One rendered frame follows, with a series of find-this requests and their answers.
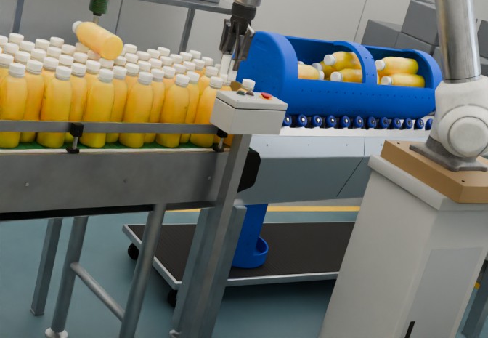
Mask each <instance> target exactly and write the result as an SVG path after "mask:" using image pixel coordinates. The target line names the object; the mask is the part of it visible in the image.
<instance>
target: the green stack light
mask: <svg viewBox="0 0 488 338"><path fill-rule="evenodd" d="M109 4H110V0H90V2H89V10H90V11H92V12H96V13H100V14H107V11H108V7H109Z"/></svg>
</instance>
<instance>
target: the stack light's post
mask: <svg viewBox="0 0 488 338"><path fill-rule="evenodd" d="M62 221H63V218H55V219H49V221H48V225H47V229H46V235H45V239H44V246H43V250H42V254H41V261H40V265H39V269H38V275H37V279H36V286H35V290H34V294H33V301H32V305H31V309H30V311H31V312H32V314H33V315H34V316H36V315H44V309H45V305H46V298H47V294H48V290H49V285H50V281H51V277H52V270H53V266H54V259H55V256H56V252H57V245H58V241H59V237H60V231H61V227H62Z"/></svg>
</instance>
